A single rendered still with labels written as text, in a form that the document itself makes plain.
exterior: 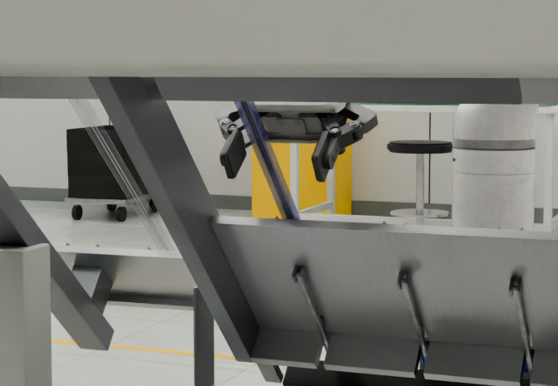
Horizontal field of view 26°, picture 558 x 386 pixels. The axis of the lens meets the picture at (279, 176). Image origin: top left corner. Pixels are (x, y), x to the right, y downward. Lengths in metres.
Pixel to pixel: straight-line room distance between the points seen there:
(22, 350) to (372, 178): 6.94
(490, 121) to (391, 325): 0.53
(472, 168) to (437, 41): 1.46
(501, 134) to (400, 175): 6.42
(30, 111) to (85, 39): 8.96
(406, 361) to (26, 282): 0.42
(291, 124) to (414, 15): 0.89
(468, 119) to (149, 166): 0.75
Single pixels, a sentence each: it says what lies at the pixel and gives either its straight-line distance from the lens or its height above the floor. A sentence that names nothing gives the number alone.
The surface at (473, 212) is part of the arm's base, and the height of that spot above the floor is 0.80.
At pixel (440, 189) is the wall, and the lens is 8.10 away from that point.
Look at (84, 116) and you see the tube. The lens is 1.26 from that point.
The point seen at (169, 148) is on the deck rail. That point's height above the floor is 0.93.
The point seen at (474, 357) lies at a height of 0.70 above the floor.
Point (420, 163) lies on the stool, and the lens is 6.18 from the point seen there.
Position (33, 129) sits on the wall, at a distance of 9.29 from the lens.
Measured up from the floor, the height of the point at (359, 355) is 0.69.
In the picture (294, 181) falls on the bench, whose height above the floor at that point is 0.37.
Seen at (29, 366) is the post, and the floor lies 0.68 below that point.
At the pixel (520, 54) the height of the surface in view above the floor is 1.01.
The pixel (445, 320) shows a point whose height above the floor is 0.74.
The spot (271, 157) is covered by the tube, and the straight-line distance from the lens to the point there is 1.13.
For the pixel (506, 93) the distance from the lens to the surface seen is 0.93.
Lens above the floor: 1.00
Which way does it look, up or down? 5 degrees down
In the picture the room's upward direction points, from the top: straight up
